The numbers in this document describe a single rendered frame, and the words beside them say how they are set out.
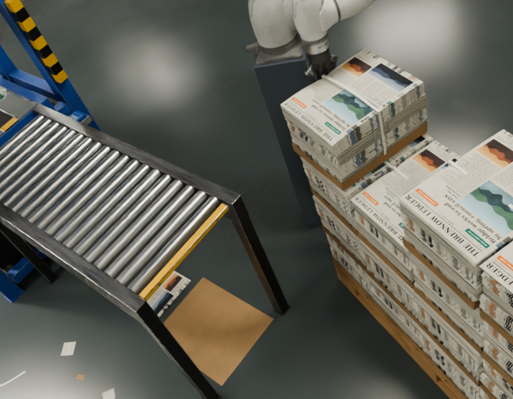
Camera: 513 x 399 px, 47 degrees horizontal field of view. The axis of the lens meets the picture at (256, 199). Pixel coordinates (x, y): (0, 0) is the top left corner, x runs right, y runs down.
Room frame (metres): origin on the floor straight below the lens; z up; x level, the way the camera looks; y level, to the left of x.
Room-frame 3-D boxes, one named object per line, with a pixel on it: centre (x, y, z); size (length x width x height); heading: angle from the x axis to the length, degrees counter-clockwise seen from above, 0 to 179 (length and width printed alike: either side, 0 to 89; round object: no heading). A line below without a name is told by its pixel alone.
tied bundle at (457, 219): (0.91, -0.57, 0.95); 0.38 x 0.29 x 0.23; 104
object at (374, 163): (1.45, -0.31, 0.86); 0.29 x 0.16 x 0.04; 17
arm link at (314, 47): (1.64, -0.38, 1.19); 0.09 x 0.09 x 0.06
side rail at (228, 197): (2.04, 0.44, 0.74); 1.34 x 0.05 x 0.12; 34
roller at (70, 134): (2.17, 0.84, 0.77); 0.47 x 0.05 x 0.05; 124
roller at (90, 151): (2.01, 0.73, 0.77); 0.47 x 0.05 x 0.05; 124
